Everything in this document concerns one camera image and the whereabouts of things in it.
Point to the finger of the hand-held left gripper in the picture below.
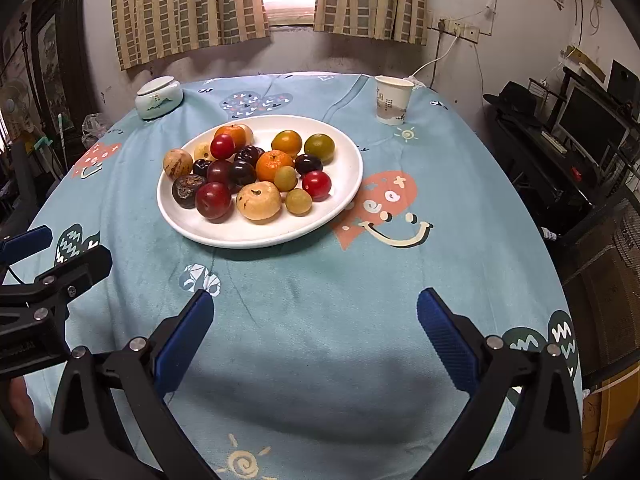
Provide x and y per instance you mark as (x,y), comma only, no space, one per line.
(75,275)
(25,244)

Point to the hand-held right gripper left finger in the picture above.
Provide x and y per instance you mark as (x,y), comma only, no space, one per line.
(185,340)

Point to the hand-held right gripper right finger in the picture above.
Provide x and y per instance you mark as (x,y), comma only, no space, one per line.
(447,340)

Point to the white oval plate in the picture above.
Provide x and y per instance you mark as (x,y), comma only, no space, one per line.
(260,234)

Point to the dark wrinkled passion fruit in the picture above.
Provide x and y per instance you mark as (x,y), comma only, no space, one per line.
(185,192)

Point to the large red plum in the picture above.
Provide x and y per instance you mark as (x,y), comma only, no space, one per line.
(219,170)
(214,201)

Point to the striped pepino melon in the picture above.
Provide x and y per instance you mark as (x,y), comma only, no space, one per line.
(176,162)

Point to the large pale yellow melon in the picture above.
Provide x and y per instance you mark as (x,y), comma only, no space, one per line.
(258,202)

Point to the dark purple plum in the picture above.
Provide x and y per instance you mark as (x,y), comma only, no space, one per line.
(242,172)
(201,167)
(308,163)
(247,154)

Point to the pale yellow spotted pear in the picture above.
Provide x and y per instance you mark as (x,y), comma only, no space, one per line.
(202,151)

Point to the small green-yellow plum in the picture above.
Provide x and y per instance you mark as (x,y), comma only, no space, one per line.
(286,179)
(299,202)

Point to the red cherry tomato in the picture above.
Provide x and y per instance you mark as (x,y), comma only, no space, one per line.
(316,185)
(222,146)

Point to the orange mandarin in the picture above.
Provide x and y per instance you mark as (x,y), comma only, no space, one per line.
(272,162)
(232,132)

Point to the orange apricot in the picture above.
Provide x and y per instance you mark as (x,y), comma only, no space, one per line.
(248,133)

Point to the yellow-orange plum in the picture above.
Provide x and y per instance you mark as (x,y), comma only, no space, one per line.
(286,143)

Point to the large green-yellow plum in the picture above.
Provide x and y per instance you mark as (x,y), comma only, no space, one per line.
(319,147)

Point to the person's left hand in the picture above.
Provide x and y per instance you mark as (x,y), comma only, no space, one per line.
(27,415)

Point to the pale green mop pole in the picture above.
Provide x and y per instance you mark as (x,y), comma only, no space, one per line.
(60,140)

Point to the teal printed tablecloth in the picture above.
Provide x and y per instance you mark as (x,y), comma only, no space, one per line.
(325,285)

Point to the clear plastic bag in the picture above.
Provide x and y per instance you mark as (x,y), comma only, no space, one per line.
(92,127)

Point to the white electric fan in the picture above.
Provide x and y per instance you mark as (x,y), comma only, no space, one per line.
(12,105)

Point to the black mesh chair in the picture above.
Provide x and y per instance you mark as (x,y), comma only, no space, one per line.
(605,270)

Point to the cardboard box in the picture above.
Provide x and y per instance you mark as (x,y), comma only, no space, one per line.
(610,425)

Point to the dark wooden framed picture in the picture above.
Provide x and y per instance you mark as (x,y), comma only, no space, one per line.
(50,60)

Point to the black desk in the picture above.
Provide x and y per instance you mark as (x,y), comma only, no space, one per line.
(540,175)

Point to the pale green lidded ceramic jar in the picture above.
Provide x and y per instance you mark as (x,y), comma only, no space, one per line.
(159,100)

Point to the white remote control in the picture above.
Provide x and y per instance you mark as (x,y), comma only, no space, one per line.
(554,141)

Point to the white paper cup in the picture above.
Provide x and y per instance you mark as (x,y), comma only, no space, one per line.
(393,102)

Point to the black hat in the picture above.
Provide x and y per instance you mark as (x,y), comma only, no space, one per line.
(515,100)

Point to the computer monitor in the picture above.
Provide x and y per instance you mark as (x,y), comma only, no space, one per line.
(592,120)

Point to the wide checked curtain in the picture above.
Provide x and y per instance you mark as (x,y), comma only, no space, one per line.
(190,5)

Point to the yellow wooden board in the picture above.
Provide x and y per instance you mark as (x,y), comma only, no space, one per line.
(587,62)

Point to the black speaker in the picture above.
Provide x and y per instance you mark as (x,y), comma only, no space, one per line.
(624,82)

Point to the narrow checked curtain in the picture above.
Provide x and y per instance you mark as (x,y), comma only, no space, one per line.
(370,0)

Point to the white wall socket strip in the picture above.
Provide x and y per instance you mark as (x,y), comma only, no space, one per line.
(457,29)

